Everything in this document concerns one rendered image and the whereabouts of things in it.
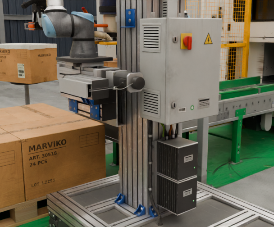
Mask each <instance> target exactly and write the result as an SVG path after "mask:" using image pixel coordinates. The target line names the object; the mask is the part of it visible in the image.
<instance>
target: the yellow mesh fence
mask: <svg viewBox="0 0 274 227"><path fill-rule="evenodd" d="M238 1H239V0H238ZM240 1H244V0H240ZM251 1H252V0H245V5H246V6H245V11H244V12H245V15H244V20H245V22H244V33H243V37H244V40H243V43H233V44H228V43H227V44H226V43H225V44H221V48H227V49H228V47H229V49H230V47H231V48H232V47H233V48H235V47H236V49H237V47H243V49H242V54H243V57H242V75H241V77H247V73H248V56H249V40H250V24H251ZM185 2H186V1H185ZM187 2H188V1H187ZM192 2H194V1H192ZM195 2H196V1H195ZM201 3H202V2H201ZM209 3H210V2H209ZM211 3H213V2H211ZM219 3H220V2H219ZM236 4H237V3H236ZM238 4H239V3H238ZM240 4H241V3H240ZM192 6H194V5H192ZM195 6H196V5H195ZM198 7H199V6H198ZM201 7H202V5H201ZM203 7H204V6H203ZM209 7H210V6H209ZM214 7H215V6H214ZM224 8H225V7H224ZM231 8H232V7H231ZM233 8H234V7H233ZM242 9H243V8H242ZM185 10H186V5H185ZM187 10H188V9H187ZM189 10H191V9H189ZM198 11H199V9H198ZM201 11H202V10H201ZM203 11H204V10H203ZM211 11H212V10H211ZM214 11H215V10H214ZM219 11H220V10H219ZM231 11H232V10H231ZM233 11H234V10H233ZM226 12H227V10H226ZM238 12H239V11H238ZM240 12H241V11H240ZM242 12H243V11H242ZM189 14H190V13H189ZM216 15H217V14H216ZM221 15H222V14H221ZM226 15H227V14H226ZM223 19H224V18H223ZM228 19H229V18H228ZM230 19H232V18H230ZM233 19H234V18H233ZM235 19H236V18H235ZM237 19H238V18H237ZM239 19H241V18H239ZM223 23H224V22H223ZM225 23H227V22H225ZM228 23H229V22H228ZM230 30H231V29H230ZM223 31H224V29H223ZM225 31H226V30H225ZM232 31H233V29H232ZM237 31H238V29H237ZM225 34H226V33H225ZM227 34H228V33H227ZM230 38H231V37H230ZM232 38H233V37H232ZM234 38H235V37H234ZM236 38H237V37H236ZM232 41H233V40H232ZM234 41H235V40H234ZM236 41H237V40H236ZM222 42H223V41H222ZM224 42H226V41H224ZM240 52H241V51H240ZM238 55H239V54H238ZM240 55H241V54H240ZM233 56H234V55H233ZM235 56H236V55H235ZM231 59H232V58H231ZM233 59H234V58H233ZM227 123H229V122H227ZM222 124H226V123H222ZM218 125H221V124H218ZM218 125H213V126H210V127H214V126H218Z"/></svg>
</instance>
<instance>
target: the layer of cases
mask: <svg viewBox="0 0 274 227"><path fill-rule="evenodd" d="M102 178H106V159H105V124H103V123H101V122H98V121H95V120H92V119H89V118H86V117H83V116H80V115H77V114H74V113H71V112H68V111H65V110H62V109H59V108H56V107H53V106H50V105H48V104H44V103H38V104H29V105H22V106H14V107H7V108H1V109H0V209H1V208H4V207H8V206H11V205H14V204H18V203H22V202H25V201H28V200H32V199H35V198H39V197H42V196H46V195H47V194H50V193H53V192H57V191H61V190H64V189H68V188H71V187H74V186H78V185H81V184H85V183H88V182H92V181H96V180H99V179H102Z"/></svg>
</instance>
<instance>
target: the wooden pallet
mask: <svg viewBox="0 0 274 227"><path fill-rule="evenodd" d="M44 199H47V198H46V196H42V197H39V198H35V199H32V200H28V201H25V202H22V203H18V204H14V205H11V206H8V207H4V208H1V209H0V212H4V211H6V210H9V212H10V217H9V218H6V219H3V220H0V227H16V226H19V225H22V224H25V223H28V222H31V221H34V220H38V219H40V218H44V217H47V216H49V213H48V208H47V206H46V207H42V208H39V209H37V201H40V200H44Z"/></svg>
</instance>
